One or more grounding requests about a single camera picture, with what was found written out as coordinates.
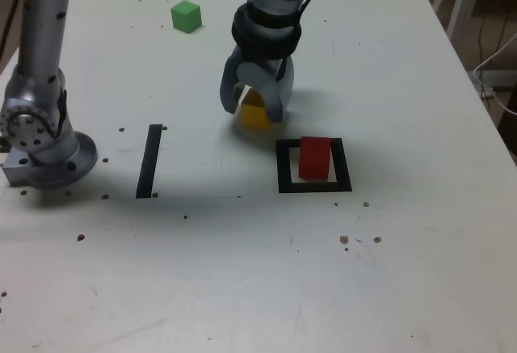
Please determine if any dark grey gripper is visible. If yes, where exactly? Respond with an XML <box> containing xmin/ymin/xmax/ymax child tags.
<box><xmin>218</xmin><ymin>45</ymin><xmax>295</xmax><ymax>124</ymax></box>

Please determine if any yellow cube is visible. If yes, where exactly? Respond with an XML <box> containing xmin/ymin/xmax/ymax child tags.
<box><xmin>239</xmin><ymin>90</ymin><xmax>273</xmax><ymax>132</ymax></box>

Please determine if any green cube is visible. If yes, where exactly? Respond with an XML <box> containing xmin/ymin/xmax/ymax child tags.
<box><xmin>170</xmin><ymin>0</ymin><xmax>203</xmax><ymax>35</ymax></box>

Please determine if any red cube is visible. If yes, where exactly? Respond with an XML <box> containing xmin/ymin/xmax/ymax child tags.
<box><xmin>298</xmin><ymin>136</ymin><xmax>333</xmax><ymax>181</ymax></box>

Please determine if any black tape square outline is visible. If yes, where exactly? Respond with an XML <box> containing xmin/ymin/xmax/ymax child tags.
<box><xmin>275</xmin><ymin>137</ymin><xmax>354</xmax><ymax>195</ymax></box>

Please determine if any black tape strip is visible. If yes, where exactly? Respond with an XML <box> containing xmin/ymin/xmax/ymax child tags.
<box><xmin>135</xmin><ymin>123</ymin><xmax>164</xmax><ymax>200</ymax></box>

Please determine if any white cable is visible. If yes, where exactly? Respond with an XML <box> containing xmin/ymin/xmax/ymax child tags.
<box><xmin>471</xmin><ymin>32</ymin><xmax>517</xmax><ymax>116</ymax></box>

